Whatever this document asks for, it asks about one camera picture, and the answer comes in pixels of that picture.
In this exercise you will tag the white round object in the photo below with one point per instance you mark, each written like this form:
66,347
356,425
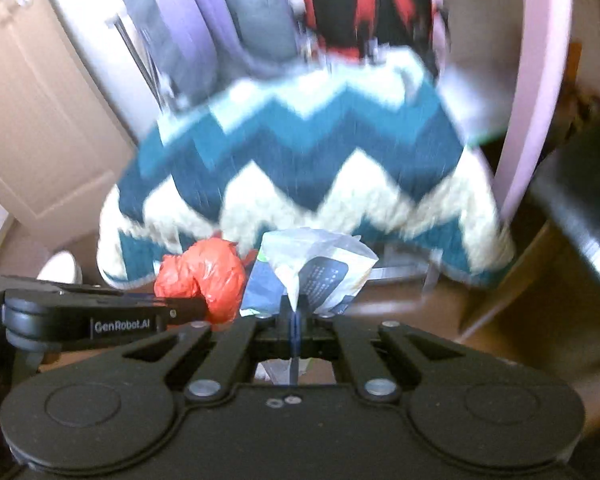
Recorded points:
60,270

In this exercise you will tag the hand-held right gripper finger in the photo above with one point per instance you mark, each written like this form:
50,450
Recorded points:
300,321
289,321

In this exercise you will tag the red and black backpack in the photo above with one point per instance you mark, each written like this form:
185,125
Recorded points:
370,5

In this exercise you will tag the cream cabinet door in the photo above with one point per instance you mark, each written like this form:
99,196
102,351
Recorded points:
35,110

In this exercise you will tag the purple suitcase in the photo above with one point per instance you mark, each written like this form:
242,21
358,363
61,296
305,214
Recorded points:
180,35

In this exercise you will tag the teal and cream zigzag blanket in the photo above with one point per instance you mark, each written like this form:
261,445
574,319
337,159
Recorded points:
305,160

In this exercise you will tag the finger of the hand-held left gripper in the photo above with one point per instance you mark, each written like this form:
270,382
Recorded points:
182,309

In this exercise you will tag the orange plastic bag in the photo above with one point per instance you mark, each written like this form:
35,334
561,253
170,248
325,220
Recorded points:
210,280

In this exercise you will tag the grey bag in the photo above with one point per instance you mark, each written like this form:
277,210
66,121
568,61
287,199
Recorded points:
260,10

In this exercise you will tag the dark chair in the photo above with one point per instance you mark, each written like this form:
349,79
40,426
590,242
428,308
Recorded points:
580,200

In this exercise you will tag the white and blue plastic bag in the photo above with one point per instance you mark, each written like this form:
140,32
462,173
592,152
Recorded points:
312,270

